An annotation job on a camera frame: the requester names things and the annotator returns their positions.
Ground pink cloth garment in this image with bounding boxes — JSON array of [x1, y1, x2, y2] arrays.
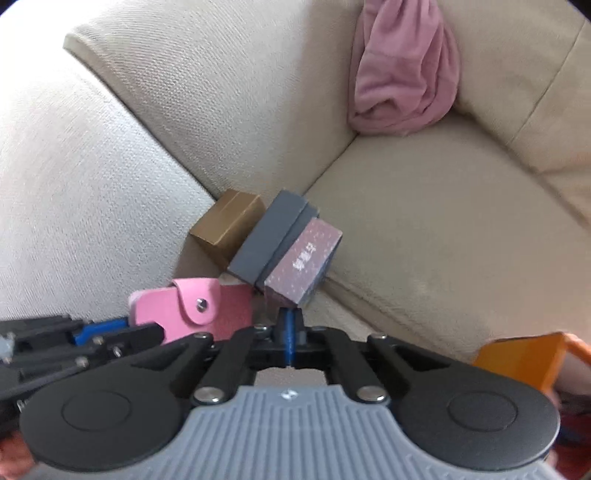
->
[[347, 0, 462, 137]]

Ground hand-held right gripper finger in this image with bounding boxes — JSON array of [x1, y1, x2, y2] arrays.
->
[[131, 308, 291, 406], [289, 308, 451, 406]]

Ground orange cardboard shoe box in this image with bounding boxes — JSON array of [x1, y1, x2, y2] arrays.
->
[[472, 331, 591, 394]]

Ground beige fabric sofa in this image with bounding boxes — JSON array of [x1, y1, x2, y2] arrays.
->
[[0, 0, 591, 374]]

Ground grey purple dotted box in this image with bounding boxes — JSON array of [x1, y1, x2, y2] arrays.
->
[[228, 190, 344, 306]]

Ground gold cardboard box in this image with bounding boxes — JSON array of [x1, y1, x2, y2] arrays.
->
[[188, 189, 267, 274]]

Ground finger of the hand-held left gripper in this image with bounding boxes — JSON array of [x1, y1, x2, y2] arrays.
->
[[0, 315, 131, 346], [0, 323, 166, 403]]

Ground pink leather wallet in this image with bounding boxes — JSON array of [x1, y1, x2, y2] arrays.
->
[[128, 277, 254, 345]]

